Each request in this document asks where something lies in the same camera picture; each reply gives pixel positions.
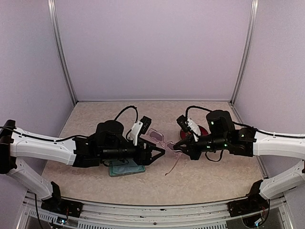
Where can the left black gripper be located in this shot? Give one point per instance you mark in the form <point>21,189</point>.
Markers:
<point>146,160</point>

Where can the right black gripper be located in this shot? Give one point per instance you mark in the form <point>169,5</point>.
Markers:
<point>192,151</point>

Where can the clear pink glasses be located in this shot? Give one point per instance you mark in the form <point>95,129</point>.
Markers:
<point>159,139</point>

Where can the grey glasses case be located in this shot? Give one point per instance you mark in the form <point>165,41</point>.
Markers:
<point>129,162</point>

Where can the small blue cleaning cloth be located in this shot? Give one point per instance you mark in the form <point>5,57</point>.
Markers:
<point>126,169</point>

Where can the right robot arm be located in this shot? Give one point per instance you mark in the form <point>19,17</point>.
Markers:
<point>247,141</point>

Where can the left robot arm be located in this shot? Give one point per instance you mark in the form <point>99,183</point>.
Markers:
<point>105,145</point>

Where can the red floral plate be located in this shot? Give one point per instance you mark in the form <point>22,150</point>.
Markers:
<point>184,134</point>

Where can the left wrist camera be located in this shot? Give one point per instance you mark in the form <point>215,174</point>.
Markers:
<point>138,129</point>

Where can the front aluminium rail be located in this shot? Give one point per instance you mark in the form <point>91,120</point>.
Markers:
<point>97,215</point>

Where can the right aluminium frame post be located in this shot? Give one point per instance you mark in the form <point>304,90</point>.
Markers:
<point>246,51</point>

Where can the aluminium frame post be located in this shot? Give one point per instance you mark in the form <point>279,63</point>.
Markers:
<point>246,51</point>
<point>60,51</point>

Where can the left aluminium frame post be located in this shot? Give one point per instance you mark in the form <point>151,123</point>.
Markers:
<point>60,51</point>

